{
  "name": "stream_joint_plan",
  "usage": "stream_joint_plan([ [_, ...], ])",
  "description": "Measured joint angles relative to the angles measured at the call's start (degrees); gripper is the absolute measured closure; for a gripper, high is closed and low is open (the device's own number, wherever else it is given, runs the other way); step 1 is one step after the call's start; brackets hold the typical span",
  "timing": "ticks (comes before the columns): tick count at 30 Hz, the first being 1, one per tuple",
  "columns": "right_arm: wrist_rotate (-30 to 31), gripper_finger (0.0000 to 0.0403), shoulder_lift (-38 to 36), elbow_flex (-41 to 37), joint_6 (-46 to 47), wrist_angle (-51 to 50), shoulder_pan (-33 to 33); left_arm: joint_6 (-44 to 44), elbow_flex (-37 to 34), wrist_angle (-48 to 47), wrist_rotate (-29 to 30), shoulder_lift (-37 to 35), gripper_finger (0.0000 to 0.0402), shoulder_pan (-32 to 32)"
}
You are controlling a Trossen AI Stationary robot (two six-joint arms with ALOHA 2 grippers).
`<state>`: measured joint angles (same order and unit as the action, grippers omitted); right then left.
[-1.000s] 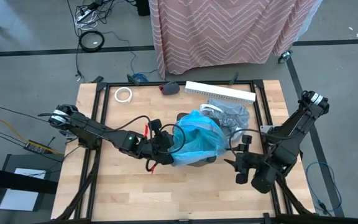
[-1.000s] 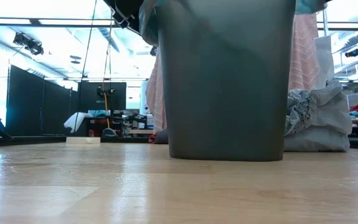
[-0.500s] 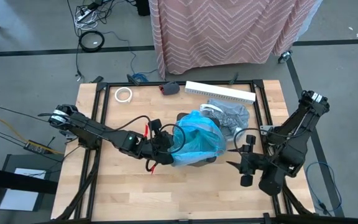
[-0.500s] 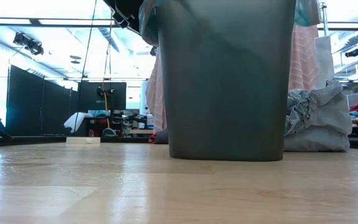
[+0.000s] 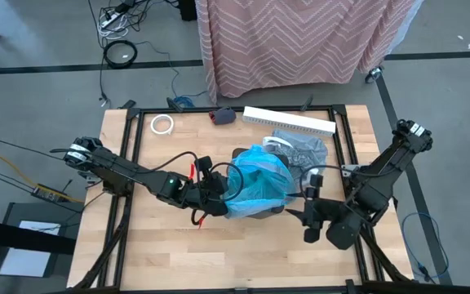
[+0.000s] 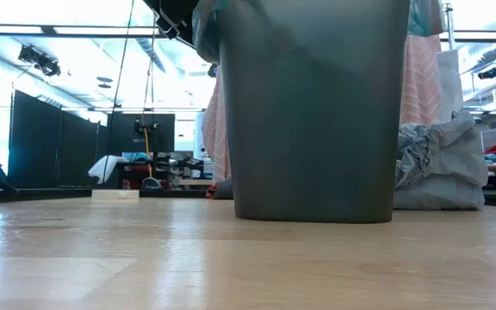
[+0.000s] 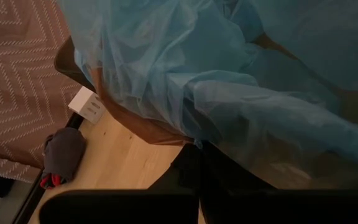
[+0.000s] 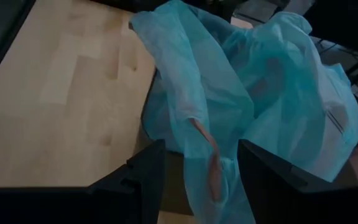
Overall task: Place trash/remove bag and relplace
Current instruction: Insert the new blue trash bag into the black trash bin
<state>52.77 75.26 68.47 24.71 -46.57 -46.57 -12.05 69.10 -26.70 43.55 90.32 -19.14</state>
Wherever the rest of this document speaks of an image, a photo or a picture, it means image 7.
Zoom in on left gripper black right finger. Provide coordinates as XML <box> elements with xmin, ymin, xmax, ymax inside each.
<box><xmin>199</xmin><ymin>141</ymin><xmax>358</xmax><ymax>224</ymax></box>

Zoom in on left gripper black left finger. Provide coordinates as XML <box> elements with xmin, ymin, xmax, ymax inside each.
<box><xmin>38</xmin><ymin>142</ymin><xmax>202</xmax><ymax>224</ymax></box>

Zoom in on dark grey trash bin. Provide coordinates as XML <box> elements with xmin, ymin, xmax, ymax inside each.
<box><xmin>53</xmin><ymin>32</ymin><xmax>358</xmax><ymax>147</ymax></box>

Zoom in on blue plastic trash bag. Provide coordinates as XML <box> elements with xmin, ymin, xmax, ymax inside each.
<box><xmin>56</xmin><ymin>0</ymin><xmax>358</xmax><ymax>190</ymax></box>

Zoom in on dark grey red pouch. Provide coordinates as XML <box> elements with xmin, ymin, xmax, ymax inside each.
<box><xmin>39</xmin><ymin>126</ymin><xmax>88</xmax><ymax>190</ymax></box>

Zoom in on pink chevron cloth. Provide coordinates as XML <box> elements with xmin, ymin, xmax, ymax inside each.
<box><xmin>0</xmin><ymin>0</ymin><xmax>83</xmax><ymax>184</ymax></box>

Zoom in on white slotted cable duct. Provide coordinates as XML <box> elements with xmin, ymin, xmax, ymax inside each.
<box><xmin>68</xmin><ymin>86</ymin><xmax>107</xmax><ymax>125</ymax></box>

